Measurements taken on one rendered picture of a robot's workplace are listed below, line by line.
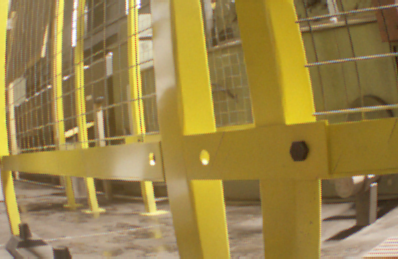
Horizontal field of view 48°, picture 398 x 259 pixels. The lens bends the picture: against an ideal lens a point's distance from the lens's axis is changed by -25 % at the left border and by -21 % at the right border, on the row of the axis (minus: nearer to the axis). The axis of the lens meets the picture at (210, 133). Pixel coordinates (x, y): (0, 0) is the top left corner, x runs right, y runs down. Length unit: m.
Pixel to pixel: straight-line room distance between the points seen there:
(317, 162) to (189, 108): 0.21
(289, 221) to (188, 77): 0.22
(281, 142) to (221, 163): 0.09
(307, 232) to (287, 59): 0.18
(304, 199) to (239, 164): 0.08
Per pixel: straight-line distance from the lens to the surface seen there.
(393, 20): 2.26
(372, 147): 0.45
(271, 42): 0.53
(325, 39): 2.64
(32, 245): 1.26
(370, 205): 1.90
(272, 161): 0.53
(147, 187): 3.06
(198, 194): 0.65
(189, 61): 0.66
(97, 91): 4.55
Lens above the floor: 0.45
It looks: 1 degrees down
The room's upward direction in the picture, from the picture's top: 7 degrees counter-clockwise
